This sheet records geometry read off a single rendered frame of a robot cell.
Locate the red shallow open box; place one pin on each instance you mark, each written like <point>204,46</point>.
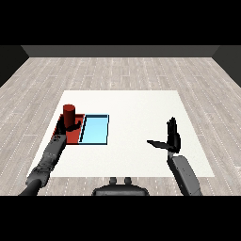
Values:
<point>73,134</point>

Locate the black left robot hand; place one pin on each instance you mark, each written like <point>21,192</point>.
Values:
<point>61,128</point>

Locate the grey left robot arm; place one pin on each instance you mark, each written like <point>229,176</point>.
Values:
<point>47,160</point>

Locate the dark grey robot body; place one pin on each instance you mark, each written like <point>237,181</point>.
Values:
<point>120,189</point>

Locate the red can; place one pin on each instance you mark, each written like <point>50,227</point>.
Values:
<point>69,115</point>

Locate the light blue shallow open box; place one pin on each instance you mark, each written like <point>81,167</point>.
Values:
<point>94,129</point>

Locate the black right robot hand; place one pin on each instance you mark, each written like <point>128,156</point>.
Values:
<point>173,139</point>

